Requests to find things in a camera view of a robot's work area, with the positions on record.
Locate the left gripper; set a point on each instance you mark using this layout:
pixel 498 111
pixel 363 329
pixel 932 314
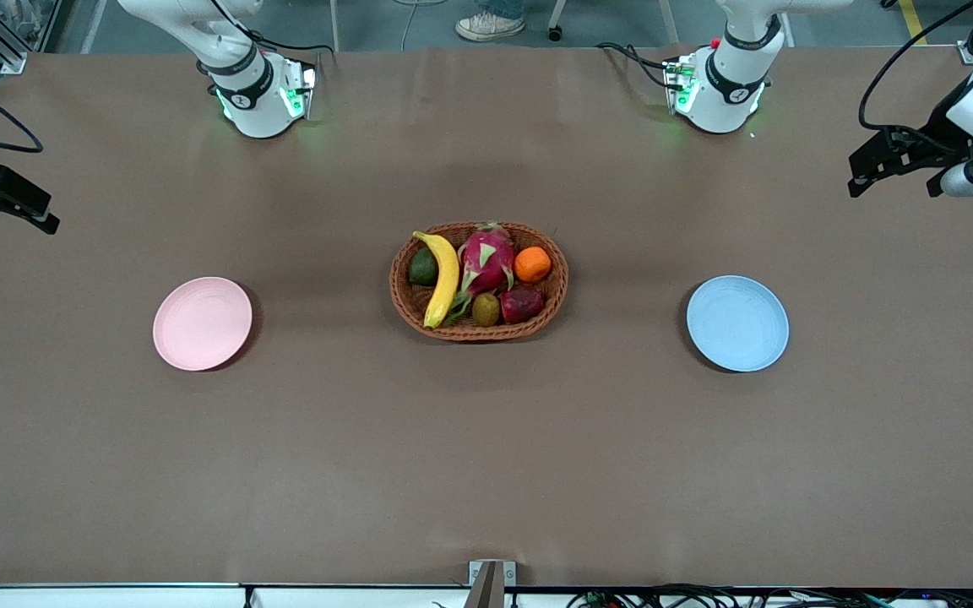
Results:
pixel 945 129

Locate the red apple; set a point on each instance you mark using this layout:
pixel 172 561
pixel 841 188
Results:
pixel 522 304

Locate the yellow banana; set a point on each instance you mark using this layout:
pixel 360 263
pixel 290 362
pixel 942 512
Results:
pixel 446 279

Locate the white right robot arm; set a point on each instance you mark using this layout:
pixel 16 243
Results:
pixel 250 93

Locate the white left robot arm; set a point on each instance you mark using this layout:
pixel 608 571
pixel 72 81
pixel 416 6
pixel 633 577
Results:
pixel 736 76

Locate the blue plate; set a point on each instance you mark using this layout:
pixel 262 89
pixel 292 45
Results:
pixel 737 323

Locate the pink plate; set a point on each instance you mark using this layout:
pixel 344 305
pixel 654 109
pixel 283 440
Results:
pixel 202 323

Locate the white chair leg with caster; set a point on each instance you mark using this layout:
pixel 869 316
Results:
pixel 556 21

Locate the orange fruit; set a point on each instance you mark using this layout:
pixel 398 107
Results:
pixel 532 264

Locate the brown wicker basket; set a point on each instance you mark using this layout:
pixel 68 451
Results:
pixel 537 317

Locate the pink dragon fruit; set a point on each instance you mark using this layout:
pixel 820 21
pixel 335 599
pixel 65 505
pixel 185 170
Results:
pixel 486 257

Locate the green avocado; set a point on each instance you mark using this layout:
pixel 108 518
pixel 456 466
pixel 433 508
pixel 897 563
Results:
pixel 421 268

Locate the white sneaker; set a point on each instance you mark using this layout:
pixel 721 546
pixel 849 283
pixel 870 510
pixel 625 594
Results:
pixel 486 27

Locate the brown kiwi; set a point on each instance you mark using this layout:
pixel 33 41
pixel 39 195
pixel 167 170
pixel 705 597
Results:
pixel 486 309

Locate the white table edge rail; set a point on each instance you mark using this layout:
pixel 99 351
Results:
pixel 115 597

